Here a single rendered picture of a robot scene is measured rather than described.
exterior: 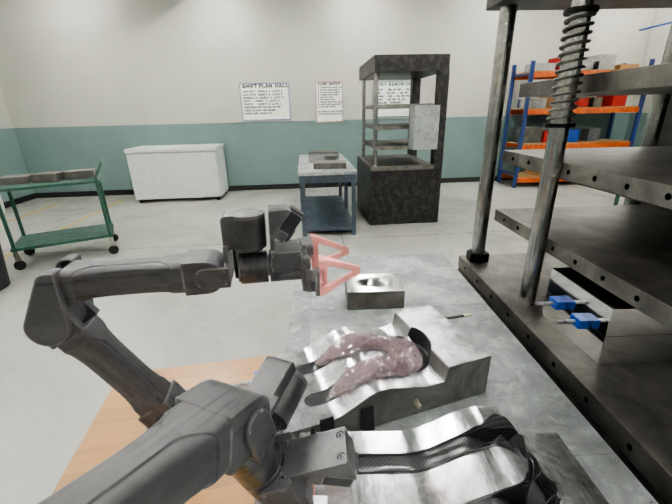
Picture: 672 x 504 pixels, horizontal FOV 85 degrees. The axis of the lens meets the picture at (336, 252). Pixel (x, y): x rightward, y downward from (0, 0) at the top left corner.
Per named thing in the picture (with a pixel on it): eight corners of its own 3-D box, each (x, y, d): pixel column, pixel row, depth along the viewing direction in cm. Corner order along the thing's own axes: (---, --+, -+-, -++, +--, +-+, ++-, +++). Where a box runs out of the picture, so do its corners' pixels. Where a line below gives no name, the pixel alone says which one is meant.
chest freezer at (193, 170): (230, 191, 731) (224, 143, 698) (222, 200, 660) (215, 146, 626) (152, 194, 721) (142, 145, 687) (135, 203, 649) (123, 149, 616)
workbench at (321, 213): (301, 237, 453) (297, 164, 421) (302, 202, 630) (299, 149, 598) (357, 235, 458) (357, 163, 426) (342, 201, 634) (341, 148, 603)
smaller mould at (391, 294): (347, 310, 128) (347, 292, 126) (345, 290, 142) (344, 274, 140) (404, 308, 129) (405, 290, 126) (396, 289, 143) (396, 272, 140)
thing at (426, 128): (373, 230, 474) (376, 51, 400) (357, 203, 617) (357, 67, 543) (443, 227, 481) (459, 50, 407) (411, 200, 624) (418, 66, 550)
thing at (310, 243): (346, 230, 72) (299, 233, 71) (354, 242, 66) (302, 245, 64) (346, 262, 75) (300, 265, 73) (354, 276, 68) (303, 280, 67)
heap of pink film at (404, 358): (333, 405, 79) (332, 376, 76) (311, 357, 95) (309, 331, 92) (436, 376, 87) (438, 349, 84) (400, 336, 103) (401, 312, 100)
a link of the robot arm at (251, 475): (262, 430, 47) (237, 398, 44) (298, 438, 44) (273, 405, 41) (232, 486, 42) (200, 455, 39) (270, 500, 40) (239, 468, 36)
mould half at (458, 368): (285, 454, 75) (281, 413, 71) (265, 374, 98) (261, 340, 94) (485, 392, 90) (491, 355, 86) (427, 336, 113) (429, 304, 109)
